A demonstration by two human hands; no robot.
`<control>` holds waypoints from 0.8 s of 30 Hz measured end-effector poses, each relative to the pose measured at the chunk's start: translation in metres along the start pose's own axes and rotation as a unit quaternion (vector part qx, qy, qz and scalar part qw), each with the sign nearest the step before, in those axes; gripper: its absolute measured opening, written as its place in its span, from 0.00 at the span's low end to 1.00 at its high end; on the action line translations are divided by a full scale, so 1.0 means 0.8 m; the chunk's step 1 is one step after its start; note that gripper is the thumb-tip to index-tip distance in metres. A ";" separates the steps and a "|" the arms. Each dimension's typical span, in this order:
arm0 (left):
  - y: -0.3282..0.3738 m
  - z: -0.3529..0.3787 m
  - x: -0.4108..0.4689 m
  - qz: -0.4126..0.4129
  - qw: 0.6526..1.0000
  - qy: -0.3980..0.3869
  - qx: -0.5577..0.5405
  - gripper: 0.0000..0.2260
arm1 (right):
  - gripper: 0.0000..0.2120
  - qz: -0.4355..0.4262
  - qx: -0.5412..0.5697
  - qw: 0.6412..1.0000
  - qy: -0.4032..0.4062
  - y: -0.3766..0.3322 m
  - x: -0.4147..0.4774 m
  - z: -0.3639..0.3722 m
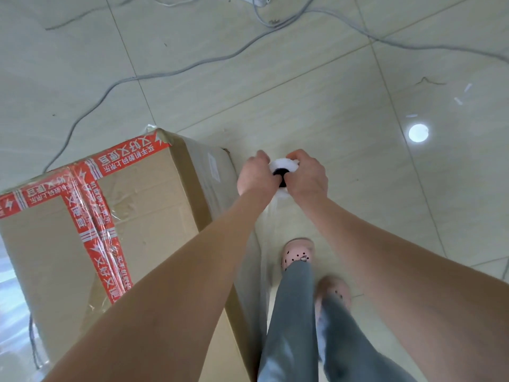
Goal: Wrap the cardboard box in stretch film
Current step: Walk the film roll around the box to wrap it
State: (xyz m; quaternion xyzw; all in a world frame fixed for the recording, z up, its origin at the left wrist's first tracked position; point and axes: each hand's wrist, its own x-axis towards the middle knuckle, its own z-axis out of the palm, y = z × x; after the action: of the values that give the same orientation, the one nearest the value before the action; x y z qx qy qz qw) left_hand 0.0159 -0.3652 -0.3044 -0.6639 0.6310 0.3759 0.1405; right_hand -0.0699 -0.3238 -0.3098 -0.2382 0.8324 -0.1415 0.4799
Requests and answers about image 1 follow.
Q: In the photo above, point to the person's right leg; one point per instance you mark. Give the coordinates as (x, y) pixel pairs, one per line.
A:
(350, 346)

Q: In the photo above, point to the clear stretch wrap roll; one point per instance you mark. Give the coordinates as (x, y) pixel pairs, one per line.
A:
(283, 171)

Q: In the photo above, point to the red printed packing tape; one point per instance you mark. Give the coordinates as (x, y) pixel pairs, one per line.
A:
(87, 198)

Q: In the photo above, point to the person's left fingers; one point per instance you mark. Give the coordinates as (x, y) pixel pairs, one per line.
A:
(264, 163)

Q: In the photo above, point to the pink right clog shoe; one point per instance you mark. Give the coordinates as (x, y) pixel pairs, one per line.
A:
(336, 288)

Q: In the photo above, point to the pink clog shoe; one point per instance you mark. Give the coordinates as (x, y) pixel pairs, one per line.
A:
(336, 288)
(297, 252)

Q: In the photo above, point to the person's leg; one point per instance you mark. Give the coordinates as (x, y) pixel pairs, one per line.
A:
(350, 346)
(289, 326)

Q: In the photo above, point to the large cardboard box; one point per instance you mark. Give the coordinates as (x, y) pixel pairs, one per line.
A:
(131, 242)

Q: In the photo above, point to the person's left leg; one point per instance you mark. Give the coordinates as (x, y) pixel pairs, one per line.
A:
(289, 326)

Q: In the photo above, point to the person's left hand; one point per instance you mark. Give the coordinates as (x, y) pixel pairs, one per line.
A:
(256, 177)

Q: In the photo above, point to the person's right fingers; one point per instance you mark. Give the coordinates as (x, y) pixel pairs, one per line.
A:
(294, 167)

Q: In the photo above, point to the person's right hand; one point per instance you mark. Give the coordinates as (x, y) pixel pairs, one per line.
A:
(308, 178)

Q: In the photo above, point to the person's right forearm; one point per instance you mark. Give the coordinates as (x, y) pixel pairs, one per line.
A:
(401, 286)

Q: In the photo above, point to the person's left forearm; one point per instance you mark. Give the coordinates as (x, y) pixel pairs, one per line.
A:
(167, 302)

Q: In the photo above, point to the pink left clog shoe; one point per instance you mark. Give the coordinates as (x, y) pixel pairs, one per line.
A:
(297, 252)

